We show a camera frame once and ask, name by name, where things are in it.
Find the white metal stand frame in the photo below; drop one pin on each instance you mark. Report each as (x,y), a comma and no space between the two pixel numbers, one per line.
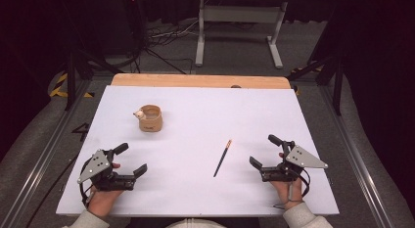
(241,14)

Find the black tripod stand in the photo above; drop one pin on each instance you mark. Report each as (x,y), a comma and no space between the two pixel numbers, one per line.
(73,71)
(337,78)

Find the dark pencil with orange end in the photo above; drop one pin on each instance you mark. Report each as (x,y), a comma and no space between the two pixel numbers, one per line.
(222,158)

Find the wooden table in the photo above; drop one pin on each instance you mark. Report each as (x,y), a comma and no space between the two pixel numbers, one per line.
(195,81)

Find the aluminium floor rail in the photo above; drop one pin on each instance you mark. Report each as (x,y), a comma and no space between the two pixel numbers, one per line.
(42,156)
(355,156)

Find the wooden cup with small figure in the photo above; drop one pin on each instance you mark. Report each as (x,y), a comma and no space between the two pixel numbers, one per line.
(150,118)

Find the black tape floor mark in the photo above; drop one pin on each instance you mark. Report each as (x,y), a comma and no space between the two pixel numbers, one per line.
(81,130)

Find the person's left hand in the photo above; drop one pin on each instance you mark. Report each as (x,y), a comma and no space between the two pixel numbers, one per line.
(102,202)

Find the person's torso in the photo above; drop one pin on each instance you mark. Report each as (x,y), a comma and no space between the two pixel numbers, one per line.
(195,223)

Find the person's right hand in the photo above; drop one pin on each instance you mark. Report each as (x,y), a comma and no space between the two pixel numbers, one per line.
(290,193)

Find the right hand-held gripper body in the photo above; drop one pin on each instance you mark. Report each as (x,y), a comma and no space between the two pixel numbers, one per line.
(295,162)

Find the yellow black hazard tape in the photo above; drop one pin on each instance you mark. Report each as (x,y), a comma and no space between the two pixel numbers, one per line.
(60,86)

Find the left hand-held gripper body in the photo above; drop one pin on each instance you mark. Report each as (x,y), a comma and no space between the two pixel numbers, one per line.
(98,166)

